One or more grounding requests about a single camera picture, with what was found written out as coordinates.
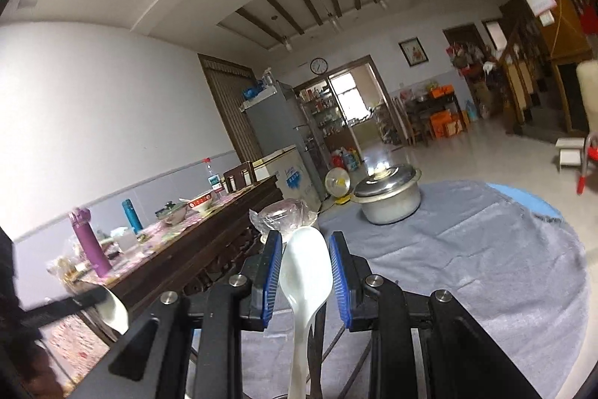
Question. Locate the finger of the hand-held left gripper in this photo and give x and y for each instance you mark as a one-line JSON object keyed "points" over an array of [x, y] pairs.
{"points": [[65, 308]]}

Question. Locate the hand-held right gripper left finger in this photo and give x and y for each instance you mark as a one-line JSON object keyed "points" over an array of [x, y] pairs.
{"points": [[272, 282]]}

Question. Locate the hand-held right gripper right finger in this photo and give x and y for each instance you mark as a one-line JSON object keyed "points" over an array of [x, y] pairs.
{"points": [[338, 282]]}

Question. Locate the white plastic spoon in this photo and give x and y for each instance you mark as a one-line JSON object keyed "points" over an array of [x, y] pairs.
{"points": [[116, 312], [303, 268]]}

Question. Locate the group of dark chopsticks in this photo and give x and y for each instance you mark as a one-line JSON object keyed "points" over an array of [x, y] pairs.
{"points": [[317, 354]]}

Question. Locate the person's left hand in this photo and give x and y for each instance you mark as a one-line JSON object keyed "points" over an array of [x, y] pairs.
{"points": [[32, 361]]}

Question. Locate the patterned paper gift bag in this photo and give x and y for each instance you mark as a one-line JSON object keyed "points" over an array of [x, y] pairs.
{"points": [[70, 343]]}

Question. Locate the clear bags of snacks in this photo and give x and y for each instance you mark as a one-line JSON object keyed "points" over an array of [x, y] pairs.
{"points": [[65, 266]]}

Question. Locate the clear plastic bag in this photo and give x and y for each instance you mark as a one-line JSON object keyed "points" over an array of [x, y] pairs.
{"points": [[280, 215]]}

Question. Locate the purple thermos bottle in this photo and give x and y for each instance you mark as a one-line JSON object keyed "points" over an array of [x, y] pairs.
{"points": [[91, 244]]}

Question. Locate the aluminium pot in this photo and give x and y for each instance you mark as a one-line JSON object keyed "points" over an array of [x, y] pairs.
{"points": [[392, 209]]}

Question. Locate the carved dark wooden sideboard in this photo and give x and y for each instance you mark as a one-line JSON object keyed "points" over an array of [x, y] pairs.
{"points": [[187, 252]]}

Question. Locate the clear plastic container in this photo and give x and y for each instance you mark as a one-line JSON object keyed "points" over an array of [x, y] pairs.
{"points": [[126, 240]]}

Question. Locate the red patterned white bowl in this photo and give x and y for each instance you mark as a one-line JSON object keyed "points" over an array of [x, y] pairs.
{"points": [[201, 202]]}

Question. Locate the white chest freezer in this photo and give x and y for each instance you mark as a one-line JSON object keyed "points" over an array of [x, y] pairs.
{"points": [[287, 174]]}

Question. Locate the aluminium pot lid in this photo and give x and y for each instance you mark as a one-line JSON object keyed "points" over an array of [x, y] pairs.
{"points": [[385, 184]]}

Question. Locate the dark wooden chair back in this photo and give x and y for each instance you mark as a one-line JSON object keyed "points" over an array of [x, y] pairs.
{"points": [[238, 177]]}

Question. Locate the teal thermos bottle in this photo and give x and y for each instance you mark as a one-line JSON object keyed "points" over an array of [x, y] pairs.
{"points": [[132, 216]]}

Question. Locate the red-capped water bottle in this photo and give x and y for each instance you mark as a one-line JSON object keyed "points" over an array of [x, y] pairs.
{"points": [[213, 179]]}

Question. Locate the glass-lidded bowl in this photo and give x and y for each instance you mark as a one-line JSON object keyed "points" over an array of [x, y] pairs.
{"points": [[173, 213]]}

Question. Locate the grey tablecloth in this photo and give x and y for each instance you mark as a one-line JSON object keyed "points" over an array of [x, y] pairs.
{"points": [[467, 263]]}

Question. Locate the grey refrigerator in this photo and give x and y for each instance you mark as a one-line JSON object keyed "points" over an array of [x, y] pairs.
{"points": [[275, 123]]}

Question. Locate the glass cabinet with bottles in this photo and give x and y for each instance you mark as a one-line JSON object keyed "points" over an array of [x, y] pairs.
{"points": [[327, 118]]}

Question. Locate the brown striped door curtain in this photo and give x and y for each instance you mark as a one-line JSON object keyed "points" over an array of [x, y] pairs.
{"points": [[224, 100]]}

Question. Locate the large orange cardboard box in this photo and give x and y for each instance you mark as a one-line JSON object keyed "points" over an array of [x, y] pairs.
{"points": [[447, 127]]}

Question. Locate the blue bag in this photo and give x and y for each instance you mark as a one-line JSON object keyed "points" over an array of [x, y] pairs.
{"points": [[252, 93]]}

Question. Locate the dark wooden side table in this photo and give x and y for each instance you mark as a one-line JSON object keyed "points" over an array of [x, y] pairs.
{"points": [[434, 104]]}

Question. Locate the clear spray bottle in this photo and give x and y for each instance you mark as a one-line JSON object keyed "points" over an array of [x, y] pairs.
{"points": [[267, 76]]}

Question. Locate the blue table cover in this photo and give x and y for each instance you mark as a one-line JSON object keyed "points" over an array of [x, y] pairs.
{"points": [[537, 202]]}

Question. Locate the blue water jug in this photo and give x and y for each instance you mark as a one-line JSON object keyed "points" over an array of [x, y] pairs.
{"points": [[471, 112]]}

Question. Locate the flat orange box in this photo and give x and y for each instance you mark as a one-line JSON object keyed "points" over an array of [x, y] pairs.
{"points": [[443, 91]]}

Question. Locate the white step stool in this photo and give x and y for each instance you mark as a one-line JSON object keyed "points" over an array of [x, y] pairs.
{"points": [[570, 152]]}

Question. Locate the wooden stair railing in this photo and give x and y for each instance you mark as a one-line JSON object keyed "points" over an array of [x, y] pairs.
{"points": [[523, 67]]}

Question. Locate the cream chair back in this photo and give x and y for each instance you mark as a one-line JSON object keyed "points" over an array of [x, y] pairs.
{"points": [[587, 95]]}

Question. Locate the round wall clock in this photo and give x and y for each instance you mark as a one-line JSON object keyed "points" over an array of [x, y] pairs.
{"points": [[319, 66]]}

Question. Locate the framed wall picture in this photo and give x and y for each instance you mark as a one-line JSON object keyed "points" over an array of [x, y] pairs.
{"points": [[413, 52]]}

